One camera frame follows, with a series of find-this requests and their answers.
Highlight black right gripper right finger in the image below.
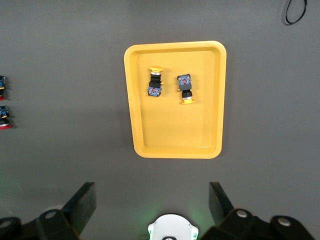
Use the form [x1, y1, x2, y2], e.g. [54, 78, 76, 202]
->
[199, 181, 260, 240]

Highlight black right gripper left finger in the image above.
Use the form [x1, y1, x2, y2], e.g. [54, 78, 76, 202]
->
[36, 181, 98, 240]

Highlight yellow mushroom push button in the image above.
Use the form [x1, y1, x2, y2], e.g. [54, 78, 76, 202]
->
[176, 73, 196, 105]
[146, 66, 165, 98]

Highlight yellow plastic tray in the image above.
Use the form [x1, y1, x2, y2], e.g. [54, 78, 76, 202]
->
[123, 40, 228, 160]

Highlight red mushroom push button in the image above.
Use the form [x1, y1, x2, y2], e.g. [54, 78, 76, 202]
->
[0, 104, 13, 130]
[0, 74, 7, 101]

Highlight loose thin black cable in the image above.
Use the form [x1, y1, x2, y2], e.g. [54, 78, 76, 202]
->
[283, 0, 308, 26]

